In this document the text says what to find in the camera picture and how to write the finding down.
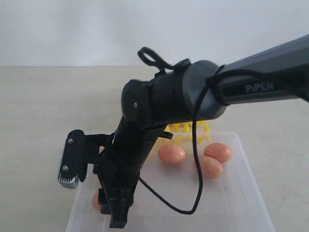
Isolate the brown egg bin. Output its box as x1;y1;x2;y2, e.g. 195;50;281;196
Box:
92;191;101;212
204;143;233;163
199;156;223;179

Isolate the clear plastic bin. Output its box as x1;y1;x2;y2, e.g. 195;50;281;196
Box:
66;130;276;232

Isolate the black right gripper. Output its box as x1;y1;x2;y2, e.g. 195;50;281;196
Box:
94;120;167;229

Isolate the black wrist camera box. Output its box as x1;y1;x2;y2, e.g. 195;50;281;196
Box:
57;130;114;189

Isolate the yellow plastic egg tray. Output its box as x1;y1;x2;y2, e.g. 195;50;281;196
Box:
157;121;211;145

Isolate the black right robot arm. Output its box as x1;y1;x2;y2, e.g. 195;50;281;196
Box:
96;36;309;229

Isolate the black camera cable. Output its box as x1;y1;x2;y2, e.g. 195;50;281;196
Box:
103;70;227;215

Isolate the brown egg centre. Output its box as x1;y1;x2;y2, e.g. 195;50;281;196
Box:
157;144;185;165

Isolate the black flat ribbon cable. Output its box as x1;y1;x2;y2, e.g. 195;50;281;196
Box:
137;46;191;73

